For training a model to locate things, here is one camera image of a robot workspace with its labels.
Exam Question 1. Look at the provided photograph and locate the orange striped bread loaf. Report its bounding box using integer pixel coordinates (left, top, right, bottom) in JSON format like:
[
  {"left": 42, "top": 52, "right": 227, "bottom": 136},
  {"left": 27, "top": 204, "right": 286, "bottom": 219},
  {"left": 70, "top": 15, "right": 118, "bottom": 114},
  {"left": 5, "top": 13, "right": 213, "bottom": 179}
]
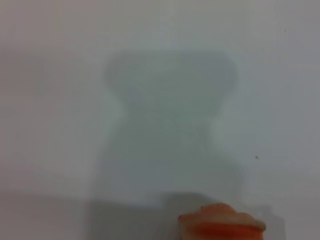
[{"left": 178, "top": 202, "right": 267, "bottom": 240}]

